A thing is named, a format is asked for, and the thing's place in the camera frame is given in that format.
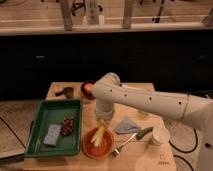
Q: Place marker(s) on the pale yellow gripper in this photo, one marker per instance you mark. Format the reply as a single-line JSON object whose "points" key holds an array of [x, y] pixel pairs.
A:
{"points": [[103, 122]]}

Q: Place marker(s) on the yellow banana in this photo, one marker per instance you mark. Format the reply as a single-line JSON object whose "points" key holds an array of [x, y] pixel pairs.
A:
{"points": [[98, 136]]}

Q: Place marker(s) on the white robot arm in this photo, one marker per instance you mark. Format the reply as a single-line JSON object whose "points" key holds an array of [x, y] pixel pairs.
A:
{"points": [[191, 110]]}

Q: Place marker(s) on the red bowl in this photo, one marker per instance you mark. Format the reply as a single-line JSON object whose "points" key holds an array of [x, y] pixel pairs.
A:
{"points": [[97, 152]]}

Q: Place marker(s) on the dark maroon bowl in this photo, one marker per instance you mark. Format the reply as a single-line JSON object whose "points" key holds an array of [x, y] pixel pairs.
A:
{"points": [[88, 95]]}

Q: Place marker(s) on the grey blue cloth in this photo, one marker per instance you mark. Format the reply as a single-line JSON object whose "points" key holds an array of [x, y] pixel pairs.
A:
{"points": [[126, 126]]}

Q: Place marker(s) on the brown pine cone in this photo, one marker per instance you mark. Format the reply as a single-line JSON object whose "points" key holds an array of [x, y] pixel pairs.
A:
{"points": [[67, 126]]}

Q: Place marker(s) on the green plastic cup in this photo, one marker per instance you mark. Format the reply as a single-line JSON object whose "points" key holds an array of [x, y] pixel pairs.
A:
{"points": [[143, 113]]}

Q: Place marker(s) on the orange fruit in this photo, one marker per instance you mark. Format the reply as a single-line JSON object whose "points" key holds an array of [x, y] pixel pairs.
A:
{"points": [[88, 87]]}

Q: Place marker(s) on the green plastic tray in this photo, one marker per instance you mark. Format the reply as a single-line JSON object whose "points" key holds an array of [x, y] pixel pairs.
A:
{"points": [[54, 112]]}

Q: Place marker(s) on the blue sponge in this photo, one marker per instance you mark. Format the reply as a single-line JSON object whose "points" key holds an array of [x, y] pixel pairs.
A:
{"points": [[52, 135]]}

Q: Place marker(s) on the white lidded cup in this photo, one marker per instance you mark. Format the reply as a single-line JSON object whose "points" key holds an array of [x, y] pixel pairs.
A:
{"points": [[160, 135]]}

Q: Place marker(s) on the wooden table post right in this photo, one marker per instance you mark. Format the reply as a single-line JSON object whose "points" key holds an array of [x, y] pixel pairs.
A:
{"points": [[128, 8]]}

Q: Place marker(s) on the wooden table post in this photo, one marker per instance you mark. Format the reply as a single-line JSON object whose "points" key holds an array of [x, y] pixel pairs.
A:
{"points": [[66, 14], [128, 8]]}

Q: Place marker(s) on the wooden table post left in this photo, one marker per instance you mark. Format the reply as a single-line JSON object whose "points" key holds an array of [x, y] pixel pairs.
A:
{"points": [[66, 14]]}

